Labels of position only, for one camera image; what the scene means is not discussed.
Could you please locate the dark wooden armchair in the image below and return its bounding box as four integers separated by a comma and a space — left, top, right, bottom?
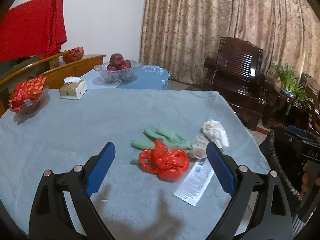
300, 72, 320, 133
203, 36, 278, 132

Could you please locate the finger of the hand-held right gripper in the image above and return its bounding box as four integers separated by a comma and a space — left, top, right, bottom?
274, 128, 303, 158
286, 125, 316, 142

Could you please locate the green glove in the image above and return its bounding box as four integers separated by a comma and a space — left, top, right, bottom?
130, 127, 193, 163

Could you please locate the white crumpled plastic bag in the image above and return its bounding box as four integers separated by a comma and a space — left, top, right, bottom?
202, 120, 230, 148

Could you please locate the dark wooden plant stand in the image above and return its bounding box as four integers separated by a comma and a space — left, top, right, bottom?
261, 94, 314, 130

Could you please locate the red plastic bag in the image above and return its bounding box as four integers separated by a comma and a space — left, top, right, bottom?
139, 140, 190, 182

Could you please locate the beige patterned curtain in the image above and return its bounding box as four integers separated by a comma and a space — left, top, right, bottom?
139, 0, 320, 113

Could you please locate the red patterned packet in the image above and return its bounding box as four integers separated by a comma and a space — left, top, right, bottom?
9, 76, 48, 110

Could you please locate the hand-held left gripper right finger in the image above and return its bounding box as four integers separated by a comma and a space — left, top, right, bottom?
205, 141, 293, 240

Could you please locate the red cloth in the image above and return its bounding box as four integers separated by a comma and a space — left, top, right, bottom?
0, 0, 68, 62

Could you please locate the green potted plant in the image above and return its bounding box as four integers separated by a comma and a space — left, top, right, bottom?
271, 62, 313, 110

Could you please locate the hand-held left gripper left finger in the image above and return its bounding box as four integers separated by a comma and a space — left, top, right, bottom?
29, 142, 116, 240

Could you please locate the wooden cabinet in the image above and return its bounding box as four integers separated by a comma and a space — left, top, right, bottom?
0, 52, 107, 117

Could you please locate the person's right hand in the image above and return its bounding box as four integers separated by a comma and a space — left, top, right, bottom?
299, 164, 320, 200

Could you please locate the white tissue box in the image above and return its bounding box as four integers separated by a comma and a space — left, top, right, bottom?
59, 77, 88, 100

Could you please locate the trash bin with black bag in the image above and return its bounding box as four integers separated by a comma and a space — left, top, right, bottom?
259, 127, 320, 230

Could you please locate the glass fruit bowl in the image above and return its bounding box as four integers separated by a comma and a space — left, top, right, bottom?
94, 60, 143, 83

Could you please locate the crumpled clear plastic cup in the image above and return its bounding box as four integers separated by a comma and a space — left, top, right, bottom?
187, 135, 208, 159

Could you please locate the white printed wrapper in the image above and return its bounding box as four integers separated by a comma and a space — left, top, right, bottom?
173, 159, 215, 207

